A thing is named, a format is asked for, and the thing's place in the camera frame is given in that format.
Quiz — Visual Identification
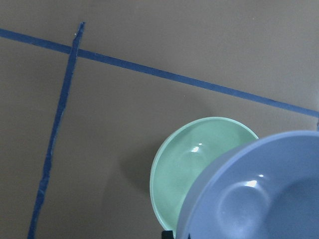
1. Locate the green bowl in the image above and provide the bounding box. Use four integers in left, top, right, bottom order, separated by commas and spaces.
150, 117, 258, 232

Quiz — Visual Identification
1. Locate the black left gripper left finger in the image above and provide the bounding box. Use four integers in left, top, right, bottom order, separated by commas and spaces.
161, 231, 173, 239

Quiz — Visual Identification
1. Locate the blue bowl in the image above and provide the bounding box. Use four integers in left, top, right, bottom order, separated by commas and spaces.
176, 130, 319, 239

